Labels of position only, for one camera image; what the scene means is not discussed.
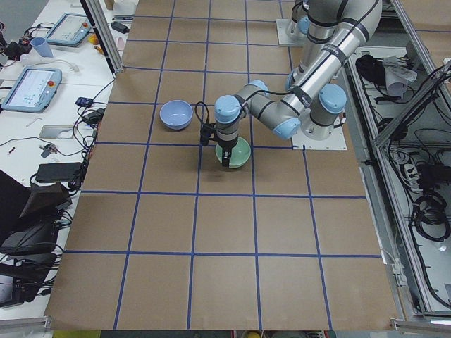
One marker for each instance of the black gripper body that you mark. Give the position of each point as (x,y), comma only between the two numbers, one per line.
(226,147)

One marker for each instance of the green ceramic bowl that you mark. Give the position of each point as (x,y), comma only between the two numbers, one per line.
(240,154)

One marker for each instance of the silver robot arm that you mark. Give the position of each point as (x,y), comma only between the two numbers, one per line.
(334,29)

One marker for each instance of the blue ceramic bowl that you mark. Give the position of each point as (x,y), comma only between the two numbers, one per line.
(176,114)

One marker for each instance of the black power adapter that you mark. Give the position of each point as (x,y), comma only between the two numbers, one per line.
(94,116)

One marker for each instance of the white phone case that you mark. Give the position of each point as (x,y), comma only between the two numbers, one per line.
(56,132)

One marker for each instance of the far teach pendant tablet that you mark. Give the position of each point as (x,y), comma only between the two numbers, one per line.
(70,30)

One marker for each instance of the teach pendant tablet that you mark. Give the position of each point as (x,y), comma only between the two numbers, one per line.
(70,30)
(33,90)

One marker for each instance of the near teach pendant tablet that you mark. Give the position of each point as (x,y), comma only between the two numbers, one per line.
(33,90)

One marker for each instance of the blue plastic cup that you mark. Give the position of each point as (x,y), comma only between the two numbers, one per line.
(41,46)

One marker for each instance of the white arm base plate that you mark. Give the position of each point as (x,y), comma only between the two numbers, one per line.
(314,137)
(289,33)

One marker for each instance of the aluminium frame post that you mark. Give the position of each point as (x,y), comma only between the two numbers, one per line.
(97,20)

